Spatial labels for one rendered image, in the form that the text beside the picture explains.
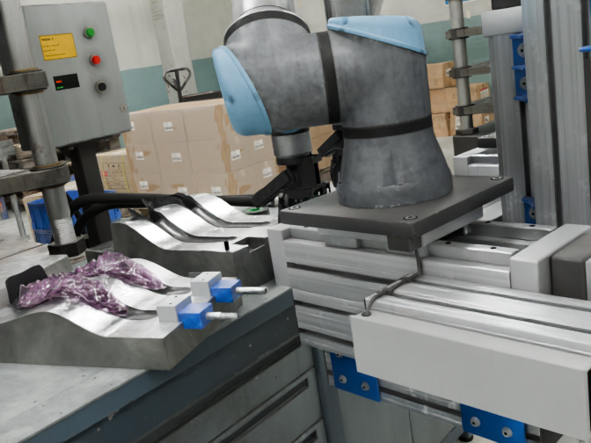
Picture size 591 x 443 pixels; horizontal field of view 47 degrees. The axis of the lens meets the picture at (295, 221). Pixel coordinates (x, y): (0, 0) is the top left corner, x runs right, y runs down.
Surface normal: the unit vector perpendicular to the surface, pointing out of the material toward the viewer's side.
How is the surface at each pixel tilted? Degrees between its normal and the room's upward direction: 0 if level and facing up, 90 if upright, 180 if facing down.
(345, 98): 115
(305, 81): 86
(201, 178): 99
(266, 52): 51
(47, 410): 0
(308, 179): 90
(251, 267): 90
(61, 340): 90
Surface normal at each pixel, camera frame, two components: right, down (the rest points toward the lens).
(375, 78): -0.01, 0.29
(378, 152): -0.35, -0.03
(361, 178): -0.65, -0.02
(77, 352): -0.36, 0.28
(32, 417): -0.15, -0.96
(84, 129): 0.77, 0.04
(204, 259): -0.62, 0.28
